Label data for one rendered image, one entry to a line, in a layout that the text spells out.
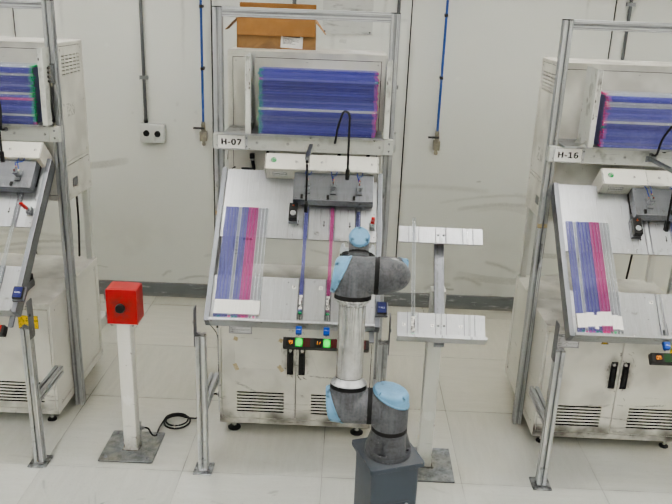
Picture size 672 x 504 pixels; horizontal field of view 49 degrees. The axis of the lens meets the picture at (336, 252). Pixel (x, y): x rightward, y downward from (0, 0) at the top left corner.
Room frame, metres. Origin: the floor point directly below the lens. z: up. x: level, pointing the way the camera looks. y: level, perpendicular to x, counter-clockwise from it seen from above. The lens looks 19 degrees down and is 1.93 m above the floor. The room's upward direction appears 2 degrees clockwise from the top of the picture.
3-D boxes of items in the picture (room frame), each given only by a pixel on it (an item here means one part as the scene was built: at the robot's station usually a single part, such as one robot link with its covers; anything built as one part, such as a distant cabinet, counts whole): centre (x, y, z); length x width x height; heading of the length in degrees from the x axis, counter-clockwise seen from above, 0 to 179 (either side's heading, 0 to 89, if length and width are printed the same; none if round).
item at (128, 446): (2.89, 0.88, 0.39); 0.24 x 0.24 x 0.78; 89
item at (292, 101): (3.22, 0.10, 1.52); 0.51 x 0.13 x 0.27; 89
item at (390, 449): (2.10, -0.19, 0.60); 0.15 x 0.15 x 0.10
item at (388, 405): (2.10, -0.19, 0.72); 0.13 x 0.12 x 0.14; 87
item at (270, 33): (3.52, 0.20, 1.82); 0.68 x 0.30 x 0.20; 89
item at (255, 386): (3.34, 0.16, 0.31); 0.70 x 0.65 x 0.62; 89
